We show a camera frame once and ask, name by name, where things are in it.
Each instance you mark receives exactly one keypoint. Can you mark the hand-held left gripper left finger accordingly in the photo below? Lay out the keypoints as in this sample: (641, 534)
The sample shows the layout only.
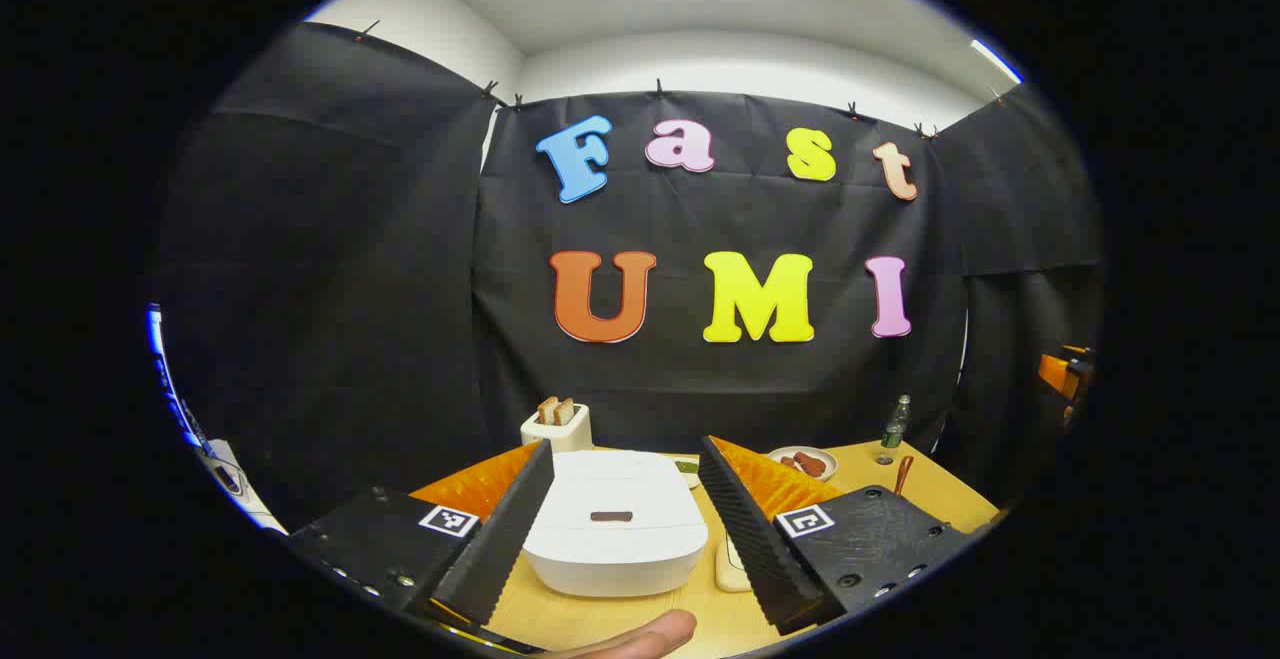
(505, 539)

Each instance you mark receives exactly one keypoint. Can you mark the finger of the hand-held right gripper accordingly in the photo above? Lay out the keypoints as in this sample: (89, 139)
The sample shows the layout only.
(1053, 372)

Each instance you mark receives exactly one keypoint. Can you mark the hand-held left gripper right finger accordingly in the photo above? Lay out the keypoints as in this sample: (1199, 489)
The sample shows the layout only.
(750, 539)

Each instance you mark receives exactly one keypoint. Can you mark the white rice cooker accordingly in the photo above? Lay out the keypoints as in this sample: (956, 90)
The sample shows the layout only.
(615, 559)

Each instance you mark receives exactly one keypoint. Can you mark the brown wooden spoon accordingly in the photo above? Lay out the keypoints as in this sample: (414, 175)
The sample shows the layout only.
(903, 474)

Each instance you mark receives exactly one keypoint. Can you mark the clear plastic container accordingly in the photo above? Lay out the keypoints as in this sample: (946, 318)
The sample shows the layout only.
(732, 564)

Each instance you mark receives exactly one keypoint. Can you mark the white divided condiment dish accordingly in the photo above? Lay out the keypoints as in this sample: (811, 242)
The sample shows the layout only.
(688, 469)

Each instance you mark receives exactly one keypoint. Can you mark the white round plate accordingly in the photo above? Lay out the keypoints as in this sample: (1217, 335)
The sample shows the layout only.
(822, 471)

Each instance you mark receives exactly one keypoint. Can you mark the white toaster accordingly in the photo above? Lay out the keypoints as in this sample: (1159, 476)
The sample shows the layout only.
(560, 434)

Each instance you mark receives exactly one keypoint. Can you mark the toast slice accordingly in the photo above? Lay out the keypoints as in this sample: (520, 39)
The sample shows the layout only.
(547, 411)
(566, 412)

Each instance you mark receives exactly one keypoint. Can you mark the clear plastic water bottle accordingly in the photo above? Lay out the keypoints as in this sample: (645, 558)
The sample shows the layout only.
(895, 427)

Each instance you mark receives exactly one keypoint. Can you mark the white side desk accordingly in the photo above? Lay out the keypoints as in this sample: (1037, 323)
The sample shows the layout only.
(252, 511)

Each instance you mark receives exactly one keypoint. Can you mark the black backdrop cloth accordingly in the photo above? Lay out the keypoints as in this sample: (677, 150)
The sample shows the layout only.
(380, 289)

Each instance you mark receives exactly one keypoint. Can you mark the small ceiling light panel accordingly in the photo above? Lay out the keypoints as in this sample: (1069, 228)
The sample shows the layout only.
(995, 59)

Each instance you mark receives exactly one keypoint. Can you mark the computer monitor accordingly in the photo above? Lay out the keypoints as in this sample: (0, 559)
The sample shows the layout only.
(157, 359)

